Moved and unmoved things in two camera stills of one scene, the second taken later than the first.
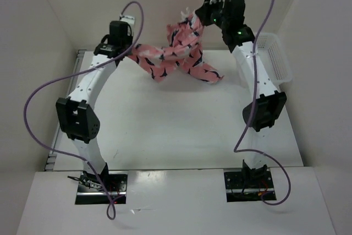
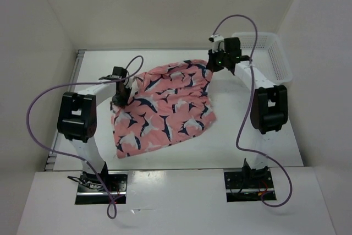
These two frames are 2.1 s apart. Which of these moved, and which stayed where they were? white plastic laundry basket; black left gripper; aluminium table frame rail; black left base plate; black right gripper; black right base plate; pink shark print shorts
Moved: pink shark print shorts; black left gripper; black right gripper
Stayed: white plastic laundry basket; black right base plate; aluminium table frame rail; black left base plate
